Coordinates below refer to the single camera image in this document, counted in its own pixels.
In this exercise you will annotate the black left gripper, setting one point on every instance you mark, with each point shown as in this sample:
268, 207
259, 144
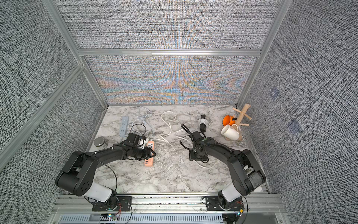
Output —
149, 152

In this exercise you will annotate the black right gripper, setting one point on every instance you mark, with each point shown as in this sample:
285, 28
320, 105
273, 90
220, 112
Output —
194, 154

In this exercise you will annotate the light blue power strip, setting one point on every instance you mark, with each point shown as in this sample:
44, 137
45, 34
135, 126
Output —
131, 122

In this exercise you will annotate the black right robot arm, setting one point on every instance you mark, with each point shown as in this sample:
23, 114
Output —
245, 172

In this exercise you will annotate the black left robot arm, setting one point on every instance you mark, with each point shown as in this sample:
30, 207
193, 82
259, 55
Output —
77, 175

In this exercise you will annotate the white mug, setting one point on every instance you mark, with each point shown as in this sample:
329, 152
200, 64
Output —
231, 132

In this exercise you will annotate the orange mug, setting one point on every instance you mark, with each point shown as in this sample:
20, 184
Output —
229, 120

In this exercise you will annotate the small metal tin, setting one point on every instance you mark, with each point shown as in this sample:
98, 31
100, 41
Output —
100, 143

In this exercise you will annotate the wooden mug tree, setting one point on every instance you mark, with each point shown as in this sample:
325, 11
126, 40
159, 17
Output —
241, 115

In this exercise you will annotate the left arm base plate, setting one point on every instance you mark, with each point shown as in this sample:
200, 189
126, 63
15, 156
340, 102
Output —
121, 203

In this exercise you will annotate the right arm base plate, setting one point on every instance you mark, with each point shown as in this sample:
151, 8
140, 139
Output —
218, 203

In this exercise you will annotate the aluminium front rail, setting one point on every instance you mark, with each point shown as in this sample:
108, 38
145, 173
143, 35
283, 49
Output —
171, 208

